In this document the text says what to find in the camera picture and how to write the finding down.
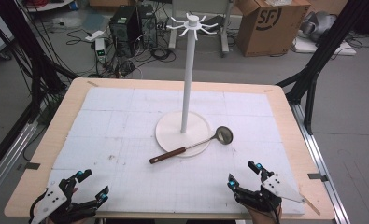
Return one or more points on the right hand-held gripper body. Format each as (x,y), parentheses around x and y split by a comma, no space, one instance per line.
(278,188)

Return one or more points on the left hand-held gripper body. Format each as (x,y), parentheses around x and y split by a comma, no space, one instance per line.
(53,196)

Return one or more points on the white hook rack stand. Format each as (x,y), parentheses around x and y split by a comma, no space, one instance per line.
(187,81)

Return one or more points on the person's left hand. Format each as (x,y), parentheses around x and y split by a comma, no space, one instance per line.
(83,221)

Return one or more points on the person's right hand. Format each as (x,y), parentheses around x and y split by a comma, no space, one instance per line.
(261,217)

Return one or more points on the thin wooden strip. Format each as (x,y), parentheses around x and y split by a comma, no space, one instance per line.
(311,206)

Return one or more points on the white grid mat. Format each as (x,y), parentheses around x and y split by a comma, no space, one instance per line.
(126,149)

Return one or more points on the wooden table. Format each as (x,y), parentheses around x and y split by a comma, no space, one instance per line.
(63,124)

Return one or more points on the small device with green display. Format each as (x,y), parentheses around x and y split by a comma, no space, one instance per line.
(100,49)

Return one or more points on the flat white board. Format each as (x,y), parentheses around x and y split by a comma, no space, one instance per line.
(306,46)

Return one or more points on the brown cardboard box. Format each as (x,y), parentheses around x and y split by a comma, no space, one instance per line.
(269,31)

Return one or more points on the white metal stand legs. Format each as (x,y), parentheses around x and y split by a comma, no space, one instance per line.
(225,31)

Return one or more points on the white power strip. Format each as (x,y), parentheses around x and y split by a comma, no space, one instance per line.
(94,35)

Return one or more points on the large black computer tower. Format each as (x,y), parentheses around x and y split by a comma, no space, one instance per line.
(124,31)

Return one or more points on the grey rounded device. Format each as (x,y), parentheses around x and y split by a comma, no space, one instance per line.
(319,25)

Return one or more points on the slim black computer tower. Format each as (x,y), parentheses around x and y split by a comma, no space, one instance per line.
(148,28)

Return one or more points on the round white table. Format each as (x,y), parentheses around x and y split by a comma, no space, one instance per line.
(48,4)

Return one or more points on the black table bracket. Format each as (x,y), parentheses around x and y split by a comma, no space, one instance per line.
(316,176)
(32,165)

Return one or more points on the aluminium rail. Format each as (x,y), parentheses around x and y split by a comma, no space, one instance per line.
(316,155)
(7,161)

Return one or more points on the black metal frame post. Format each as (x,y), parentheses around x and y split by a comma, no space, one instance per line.
(325,46)
(32,56)

